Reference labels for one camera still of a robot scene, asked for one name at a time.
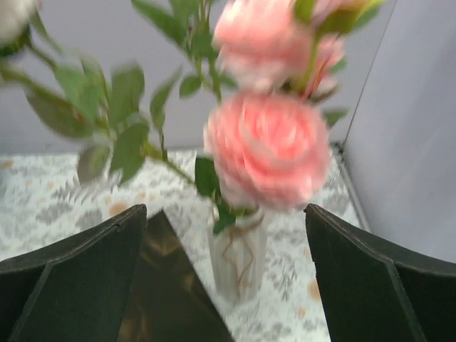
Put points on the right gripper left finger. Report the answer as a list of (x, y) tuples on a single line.
[(76, 289)]

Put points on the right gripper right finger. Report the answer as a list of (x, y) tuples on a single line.
[(374, 290)]

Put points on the black paper cone wrapper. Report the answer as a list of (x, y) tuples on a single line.
[(168, 302)]

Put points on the pink double rose stem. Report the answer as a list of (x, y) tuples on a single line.
[(267, 145)]

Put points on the peach rose stem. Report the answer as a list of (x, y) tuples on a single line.
[(71, 95)]

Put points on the white rose stem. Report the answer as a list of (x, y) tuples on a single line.
[(16, 17)]

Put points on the white ceramic vase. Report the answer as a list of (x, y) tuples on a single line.
[(238, 254)]

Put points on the floral table mat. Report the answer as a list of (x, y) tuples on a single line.
[(42, 202)]

